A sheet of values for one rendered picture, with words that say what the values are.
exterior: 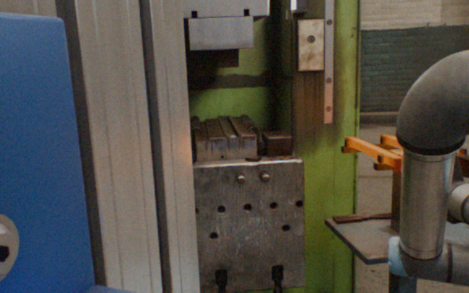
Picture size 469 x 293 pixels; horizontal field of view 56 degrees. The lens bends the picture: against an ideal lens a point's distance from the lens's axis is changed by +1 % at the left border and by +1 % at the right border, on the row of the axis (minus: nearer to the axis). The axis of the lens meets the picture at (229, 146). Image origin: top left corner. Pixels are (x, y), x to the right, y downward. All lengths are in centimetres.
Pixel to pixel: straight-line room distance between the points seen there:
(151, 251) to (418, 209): 65
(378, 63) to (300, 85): 590
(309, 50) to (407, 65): 604
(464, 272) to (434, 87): 41
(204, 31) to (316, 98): 48
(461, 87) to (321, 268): 128
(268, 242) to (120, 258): 133
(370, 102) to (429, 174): 677
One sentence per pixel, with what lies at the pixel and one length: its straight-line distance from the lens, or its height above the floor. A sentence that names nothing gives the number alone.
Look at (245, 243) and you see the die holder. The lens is 149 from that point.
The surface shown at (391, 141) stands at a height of 97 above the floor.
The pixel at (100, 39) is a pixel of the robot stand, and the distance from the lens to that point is 16.
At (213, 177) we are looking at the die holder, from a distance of 140.
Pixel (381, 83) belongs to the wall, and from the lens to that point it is 750.
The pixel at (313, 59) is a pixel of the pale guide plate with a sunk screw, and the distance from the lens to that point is 158.
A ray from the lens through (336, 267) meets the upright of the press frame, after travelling 184.
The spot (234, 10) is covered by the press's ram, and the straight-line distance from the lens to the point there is 141.
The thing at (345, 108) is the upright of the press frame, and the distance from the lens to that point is 166.
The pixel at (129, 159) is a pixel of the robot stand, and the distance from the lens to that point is 17.
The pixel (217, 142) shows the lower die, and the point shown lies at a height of 97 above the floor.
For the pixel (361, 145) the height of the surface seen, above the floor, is 98.
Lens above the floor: 127
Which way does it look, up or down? 12 degrees down
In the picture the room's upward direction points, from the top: 2 degrees counter-clockwise
